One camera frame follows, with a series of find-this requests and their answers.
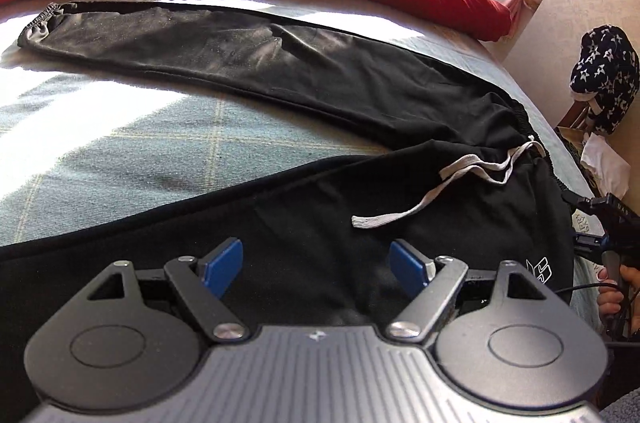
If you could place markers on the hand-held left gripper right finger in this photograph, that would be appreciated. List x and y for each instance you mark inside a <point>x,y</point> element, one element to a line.
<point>410,265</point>

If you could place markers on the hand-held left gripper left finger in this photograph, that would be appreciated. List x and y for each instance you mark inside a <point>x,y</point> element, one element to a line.
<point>225,265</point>

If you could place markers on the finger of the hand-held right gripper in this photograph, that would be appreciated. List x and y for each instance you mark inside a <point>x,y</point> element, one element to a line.
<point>590,244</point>
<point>585,204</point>

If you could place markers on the black pants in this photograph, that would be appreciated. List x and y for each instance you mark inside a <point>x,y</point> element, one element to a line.
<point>300,68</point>

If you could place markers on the person's right hand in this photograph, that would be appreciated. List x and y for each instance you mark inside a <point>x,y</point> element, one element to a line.
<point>607,303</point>

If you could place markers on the white crumpled cloth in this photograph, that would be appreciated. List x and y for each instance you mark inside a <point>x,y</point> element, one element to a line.
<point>605,163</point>

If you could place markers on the wooden chair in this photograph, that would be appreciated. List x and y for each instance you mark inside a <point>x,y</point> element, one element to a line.
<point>570,123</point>

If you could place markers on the dark star-print garment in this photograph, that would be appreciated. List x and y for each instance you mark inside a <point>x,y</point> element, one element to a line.
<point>607,73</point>

